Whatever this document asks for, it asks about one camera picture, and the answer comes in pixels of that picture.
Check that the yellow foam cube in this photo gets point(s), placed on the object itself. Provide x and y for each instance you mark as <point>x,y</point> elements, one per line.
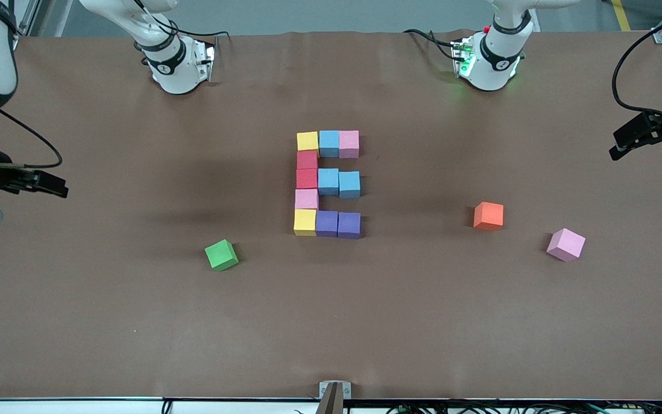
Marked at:
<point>304,222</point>
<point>308,141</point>

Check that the metal table edge bracket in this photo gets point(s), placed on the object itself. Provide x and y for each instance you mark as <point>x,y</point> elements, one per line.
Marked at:
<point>324,390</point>

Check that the light blue foam cube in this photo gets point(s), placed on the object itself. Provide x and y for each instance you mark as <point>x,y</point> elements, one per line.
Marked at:
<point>328,144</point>
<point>349,184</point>
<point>328,181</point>

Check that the orange foam cube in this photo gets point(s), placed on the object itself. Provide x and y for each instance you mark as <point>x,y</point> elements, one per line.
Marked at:
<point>489,216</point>

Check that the green foam cube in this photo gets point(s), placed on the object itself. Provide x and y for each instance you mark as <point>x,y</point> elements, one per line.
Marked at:
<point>220,255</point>

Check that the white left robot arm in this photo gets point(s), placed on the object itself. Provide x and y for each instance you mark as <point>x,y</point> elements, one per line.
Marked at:
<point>486,75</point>

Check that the brown table mat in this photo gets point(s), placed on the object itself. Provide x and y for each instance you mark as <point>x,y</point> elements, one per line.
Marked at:
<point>135,322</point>

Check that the pink foam cube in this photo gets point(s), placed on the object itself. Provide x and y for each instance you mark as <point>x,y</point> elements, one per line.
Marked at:
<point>349,144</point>
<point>307,199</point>
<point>565,244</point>

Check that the red foam cube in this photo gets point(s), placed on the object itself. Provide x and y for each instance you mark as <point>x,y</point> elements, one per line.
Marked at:
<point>307,160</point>
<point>307,179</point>

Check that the purple foam cube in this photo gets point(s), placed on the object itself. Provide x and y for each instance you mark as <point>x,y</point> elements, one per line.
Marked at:
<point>326,223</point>
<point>349,225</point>

